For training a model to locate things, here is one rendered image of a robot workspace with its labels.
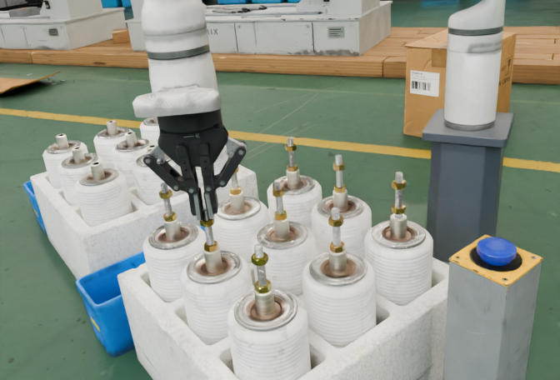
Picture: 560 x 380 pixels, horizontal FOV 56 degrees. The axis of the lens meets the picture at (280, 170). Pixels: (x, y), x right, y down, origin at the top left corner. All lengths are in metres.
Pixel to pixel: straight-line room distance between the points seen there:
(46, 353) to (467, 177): 0.83
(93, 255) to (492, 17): 0.82
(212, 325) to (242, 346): 0.11
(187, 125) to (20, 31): 3.52
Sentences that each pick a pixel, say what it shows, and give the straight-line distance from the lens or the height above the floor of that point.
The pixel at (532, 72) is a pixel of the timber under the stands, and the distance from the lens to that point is 2.45.
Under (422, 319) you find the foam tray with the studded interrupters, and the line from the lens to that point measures 0.76.
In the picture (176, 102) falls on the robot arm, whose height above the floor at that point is 0.51.
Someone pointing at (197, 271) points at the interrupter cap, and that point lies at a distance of 0.73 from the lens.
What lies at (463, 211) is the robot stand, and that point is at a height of 0.14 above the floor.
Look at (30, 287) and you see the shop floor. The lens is 1.29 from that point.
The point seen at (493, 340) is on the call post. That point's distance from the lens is 0.64.
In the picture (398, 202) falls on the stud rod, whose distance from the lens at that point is 0.74.
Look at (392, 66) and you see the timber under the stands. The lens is 2.53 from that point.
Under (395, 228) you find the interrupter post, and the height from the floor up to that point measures 0.27.
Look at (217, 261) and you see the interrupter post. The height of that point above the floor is 0.27.
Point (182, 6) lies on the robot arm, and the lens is 0.58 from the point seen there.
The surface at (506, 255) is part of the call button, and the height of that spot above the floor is 0.33.
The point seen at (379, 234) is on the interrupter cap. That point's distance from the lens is 0.77.
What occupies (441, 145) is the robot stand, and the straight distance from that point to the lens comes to 1.02.
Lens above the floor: 0.65
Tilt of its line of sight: 24 degrees down
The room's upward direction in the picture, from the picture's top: 5 degrees counter-clockwise
